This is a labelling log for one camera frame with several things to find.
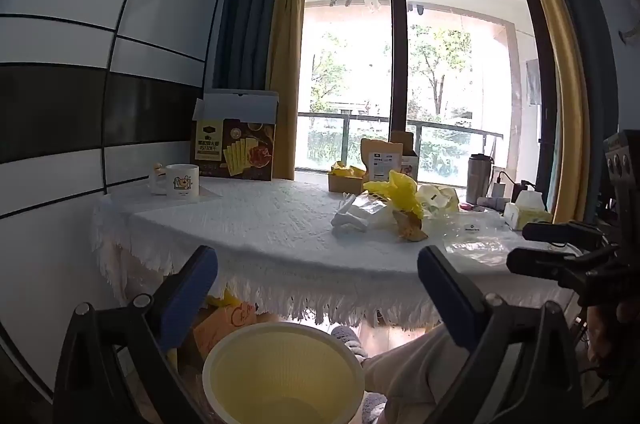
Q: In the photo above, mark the yellow plastic waste bin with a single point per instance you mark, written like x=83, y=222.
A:
x=282, y=374

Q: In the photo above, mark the person's right hand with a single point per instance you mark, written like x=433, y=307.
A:
x=601, y=336

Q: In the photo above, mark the white cartoon mug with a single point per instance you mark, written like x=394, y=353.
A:
x=179, y=182

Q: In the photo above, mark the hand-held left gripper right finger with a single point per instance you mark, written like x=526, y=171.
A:
x=447, y=299

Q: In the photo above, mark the person's leg in beige pants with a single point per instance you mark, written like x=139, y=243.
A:
x=420, y=364

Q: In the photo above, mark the large brown food box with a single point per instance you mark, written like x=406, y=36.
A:
x=234, y=147

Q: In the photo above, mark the grey fuzzy slipper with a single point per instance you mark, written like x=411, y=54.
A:
x=372, y=406
x=348, y=339

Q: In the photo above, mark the white and clear plastic bag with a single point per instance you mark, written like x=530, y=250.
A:
x=472, y=239

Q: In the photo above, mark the black and white wardrobe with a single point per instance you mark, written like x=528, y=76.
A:
x=90, y=69

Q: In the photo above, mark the small open cardboard box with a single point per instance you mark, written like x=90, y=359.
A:
x=345, y=177

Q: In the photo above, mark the yellow plastic bag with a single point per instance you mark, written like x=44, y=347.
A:
x=395, y=195

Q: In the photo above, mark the yellow curtain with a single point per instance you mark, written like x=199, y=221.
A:
x=287, y=39
x=555, y=69

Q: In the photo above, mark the orange cardboard box under table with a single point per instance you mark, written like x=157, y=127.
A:
x=220, y=326

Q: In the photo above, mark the hanging grey cloth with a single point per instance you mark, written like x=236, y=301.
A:
x=532, y=82

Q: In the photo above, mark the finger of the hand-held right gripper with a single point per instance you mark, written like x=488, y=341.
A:
x=550, y=231
x=540, y=261

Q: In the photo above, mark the clear plastic wrapper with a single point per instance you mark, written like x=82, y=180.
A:
x=372, y=206

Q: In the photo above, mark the white face mask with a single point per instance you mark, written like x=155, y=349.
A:
x=350, y=216

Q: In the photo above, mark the small brown printed box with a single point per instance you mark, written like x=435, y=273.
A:
x=406, y=156

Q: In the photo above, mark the white charger plug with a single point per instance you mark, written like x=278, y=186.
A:
x=499, y=189

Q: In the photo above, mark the balcony glass railing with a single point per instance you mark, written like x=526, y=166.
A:
x=400, y=144

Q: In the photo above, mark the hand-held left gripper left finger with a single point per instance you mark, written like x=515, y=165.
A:
x=192, y=289

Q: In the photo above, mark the yellow tissue box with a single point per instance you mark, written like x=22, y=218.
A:
x=525, y=211

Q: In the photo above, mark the dark sliding window frame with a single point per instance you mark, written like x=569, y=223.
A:
x=397, y=39

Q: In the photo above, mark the kraft paper pouch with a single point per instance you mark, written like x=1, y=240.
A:
x=382, y=160

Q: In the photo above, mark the white fringed tablecloth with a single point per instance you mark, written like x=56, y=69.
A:
x=260, y=224

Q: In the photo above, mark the steel thermos cup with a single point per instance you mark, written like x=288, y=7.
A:
x=479, y=176

